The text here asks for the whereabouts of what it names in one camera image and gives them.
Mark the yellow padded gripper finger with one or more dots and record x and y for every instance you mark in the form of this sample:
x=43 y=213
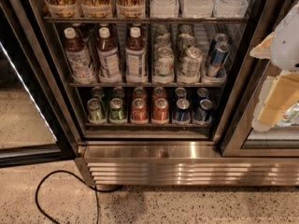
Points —
x=262 y=51
x=277 y=95

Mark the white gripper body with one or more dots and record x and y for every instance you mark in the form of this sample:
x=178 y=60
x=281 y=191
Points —
x=287 y=46

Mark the rear blue silver can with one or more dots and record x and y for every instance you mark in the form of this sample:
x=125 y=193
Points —
x=217 y=38

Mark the blue silver can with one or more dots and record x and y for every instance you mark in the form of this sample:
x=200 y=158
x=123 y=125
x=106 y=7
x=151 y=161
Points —
x=216 y=59
x=217 y=38

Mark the front blue silver can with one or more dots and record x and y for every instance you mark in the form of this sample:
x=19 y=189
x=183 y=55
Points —
x=216 y=59

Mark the right glass fridge door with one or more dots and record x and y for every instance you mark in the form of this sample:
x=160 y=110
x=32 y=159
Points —
x=248 y=137

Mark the front right white green can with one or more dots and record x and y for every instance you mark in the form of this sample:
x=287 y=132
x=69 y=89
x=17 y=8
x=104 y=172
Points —
x=189 y=65

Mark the white green can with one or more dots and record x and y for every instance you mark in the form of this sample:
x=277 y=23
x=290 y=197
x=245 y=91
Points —
x=189 y=65
x=163 y=67

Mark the front right blue can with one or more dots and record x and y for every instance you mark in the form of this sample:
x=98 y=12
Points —
x=204 y=110

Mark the front left blue can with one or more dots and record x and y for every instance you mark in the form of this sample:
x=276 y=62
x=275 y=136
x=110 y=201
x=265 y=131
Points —
x=182 y=111

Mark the front left white green can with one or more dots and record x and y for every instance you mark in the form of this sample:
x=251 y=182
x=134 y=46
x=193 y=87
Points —
x=163 y=67

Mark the front right red can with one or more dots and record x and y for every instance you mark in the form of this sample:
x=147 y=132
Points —
x=160 y=113

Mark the red can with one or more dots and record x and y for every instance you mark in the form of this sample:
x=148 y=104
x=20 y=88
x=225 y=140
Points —
x=160 y=113
x=139 y=111

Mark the front left red can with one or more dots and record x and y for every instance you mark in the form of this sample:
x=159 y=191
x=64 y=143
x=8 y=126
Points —
x=139 y=111

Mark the open glass fridge door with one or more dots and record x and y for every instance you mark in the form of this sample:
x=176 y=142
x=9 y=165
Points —
x=36 y=126

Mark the right clear water bottle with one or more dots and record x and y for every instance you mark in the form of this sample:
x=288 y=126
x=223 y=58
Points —
x=230 y=8

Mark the clear water bottle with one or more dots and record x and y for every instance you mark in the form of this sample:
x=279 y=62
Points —
x=164 y=9
x=196 y=8
x=230 y=8

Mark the middle clear water bottle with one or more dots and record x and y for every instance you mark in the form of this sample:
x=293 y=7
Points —
x=196 y=8

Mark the left clear water bottle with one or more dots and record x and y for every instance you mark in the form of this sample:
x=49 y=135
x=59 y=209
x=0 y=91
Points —
x=164 y=9

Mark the right tea bottle white cap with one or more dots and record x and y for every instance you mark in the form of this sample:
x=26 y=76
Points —
x=135 y=51

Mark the tea bottle white cap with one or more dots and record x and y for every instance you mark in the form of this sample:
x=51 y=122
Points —
x=135 y=51
x=79 y=57
x=109 y=57

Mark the right brown drink bottle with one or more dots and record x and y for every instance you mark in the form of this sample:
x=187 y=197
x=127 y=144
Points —
x=131 y=8

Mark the middle tea bottle white cap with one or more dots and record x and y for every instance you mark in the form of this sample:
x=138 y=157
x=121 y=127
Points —
x=109 y=57

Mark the middle brown drink bottle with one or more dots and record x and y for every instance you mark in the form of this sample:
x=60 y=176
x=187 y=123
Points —
x=96 y=8

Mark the left tea bottle white cap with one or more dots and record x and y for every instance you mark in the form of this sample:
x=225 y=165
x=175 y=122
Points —
x=79 y=57

